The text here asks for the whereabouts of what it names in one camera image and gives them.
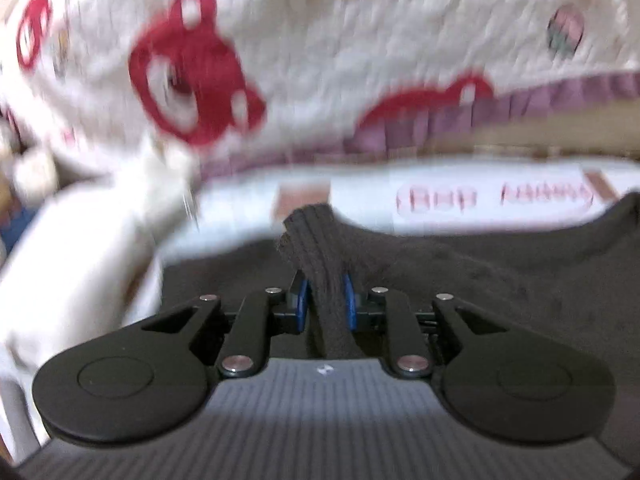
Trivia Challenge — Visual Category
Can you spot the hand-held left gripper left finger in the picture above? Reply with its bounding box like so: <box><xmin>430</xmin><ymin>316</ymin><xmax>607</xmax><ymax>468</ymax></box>
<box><xmin>141</xmin><ymin>270</ymin><xmax>312</xmax><ymax>380</ymax></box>

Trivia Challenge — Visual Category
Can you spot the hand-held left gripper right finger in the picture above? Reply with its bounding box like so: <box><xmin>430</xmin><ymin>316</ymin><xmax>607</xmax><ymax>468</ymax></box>
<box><xmin>341</xmin><ymin>272</ymin><xmax>507</xmax><ymax>380</ymax></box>

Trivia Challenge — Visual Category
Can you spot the dark brown knit garment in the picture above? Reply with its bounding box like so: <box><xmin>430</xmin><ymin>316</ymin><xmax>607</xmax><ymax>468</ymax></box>
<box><xmin>160</xmin><ymin>191</ymin><xmax>640</xmax><ymax>467</ymax></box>

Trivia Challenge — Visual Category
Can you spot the white printed bed sheet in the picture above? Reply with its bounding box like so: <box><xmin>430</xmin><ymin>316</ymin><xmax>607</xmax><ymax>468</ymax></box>
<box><xmin>160</xmin><ymin>152</ymin><xmax>637</xmax><ymax>263</ymax></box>

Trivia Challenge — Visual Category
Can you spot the plain white cloth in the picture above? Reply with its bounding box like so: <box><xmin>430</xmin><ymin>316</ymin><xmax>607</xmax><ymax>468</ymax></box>
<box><xmin>0</xmin><ymin>135</ymin><xmax>203</xmax><ymax>463</ymax></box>

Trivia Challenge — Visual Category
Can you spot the tan wooden board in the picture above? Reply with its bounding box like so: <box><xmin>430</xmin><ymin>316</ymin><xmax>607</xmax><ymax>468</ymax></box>
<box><xmin>422</xmin><ymin>119</ymin><xmax>640</xmax><ymax>160</ymax></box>

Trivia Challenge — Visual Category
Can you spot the white blanket with red bears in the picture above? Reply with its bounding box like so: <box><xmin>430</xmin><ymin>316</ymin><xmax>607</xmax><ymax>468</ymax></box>
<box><xmin>0</xmin><ymin>0</ymin><xmax>640</xmax><ymax>188</ymax></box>

